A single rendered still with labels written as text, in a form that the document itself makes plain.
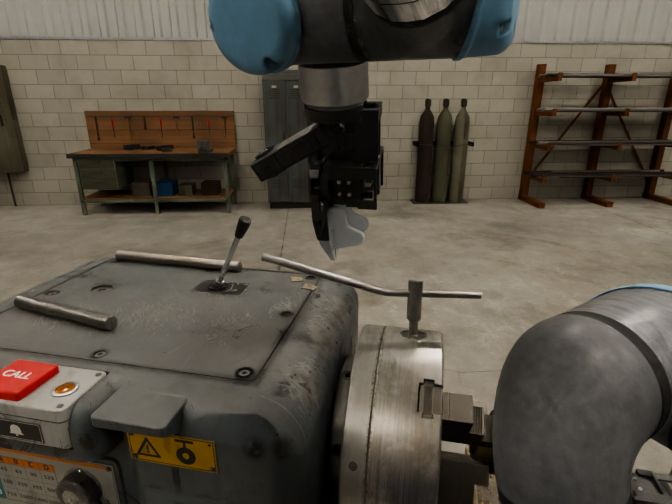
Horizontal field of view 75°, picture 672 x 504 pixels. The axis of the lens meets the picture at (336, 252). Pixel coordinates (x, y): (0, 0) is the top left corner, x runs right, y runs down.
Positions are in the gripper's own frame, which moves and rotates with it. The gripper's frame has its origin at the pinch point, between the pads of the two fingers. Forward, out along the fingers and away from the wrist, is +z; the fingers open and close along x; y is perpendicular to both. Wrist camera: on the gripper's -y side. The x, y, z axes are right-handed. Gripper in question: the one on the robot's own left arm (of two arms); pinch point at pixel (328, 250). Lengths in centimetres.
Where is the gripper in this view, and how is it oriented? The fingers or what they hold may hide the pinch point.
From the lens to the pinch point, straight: 60.4
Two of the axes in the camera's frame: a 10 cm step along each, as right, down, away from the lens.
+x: 2.0, -5.5, 8.1
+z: 0.5, 8.3, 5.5
